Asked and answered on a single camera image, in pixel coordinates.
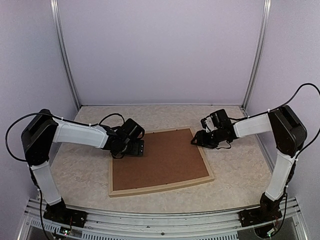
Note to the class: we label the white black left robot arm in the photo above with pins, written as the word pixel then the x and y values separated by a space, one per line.
pixel 46 129

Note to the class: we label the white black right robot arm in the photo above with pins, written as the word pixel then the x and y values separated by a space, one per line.
pixel 289 135

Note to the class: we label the aluminium front rail base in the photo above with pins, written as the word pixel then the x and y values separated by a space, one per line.
pixel 119 225

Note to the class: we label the aluminium enclosure post left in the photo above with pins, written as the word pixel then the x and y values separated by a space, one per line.
pixel 54 5

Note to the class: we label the aluminium enclosure post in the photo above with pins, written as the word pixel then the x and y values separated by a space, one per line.
pixel 54 5
pixel 258 53

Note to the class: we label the light wooden picture frame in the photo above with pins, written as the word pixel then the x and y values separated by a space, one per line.
pixel 160 188

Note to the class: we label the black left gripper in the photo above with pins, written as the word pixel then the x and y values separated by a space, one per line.
pixel 137 149

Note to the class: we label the brown hardboard backing panel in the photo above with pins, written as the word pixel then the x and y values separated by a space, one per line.
pixel 160 162

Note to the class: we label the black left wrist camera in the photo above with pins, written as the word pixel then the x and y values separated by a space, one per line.
pixel 130 131

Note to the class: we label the aluminium enclosure post right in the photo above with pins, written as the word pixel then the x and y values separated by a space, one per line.
pixel 258 53

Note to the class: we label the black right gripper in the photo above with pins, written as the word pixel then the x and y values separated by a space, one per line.
pixel 201 139

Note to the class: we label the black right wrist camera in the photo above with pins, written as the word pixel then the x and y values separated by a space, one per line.
pixel 219 119

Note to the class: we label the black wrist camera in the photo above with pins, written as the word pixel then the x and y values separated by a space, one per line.
pixel 219 119
pixel 130 131

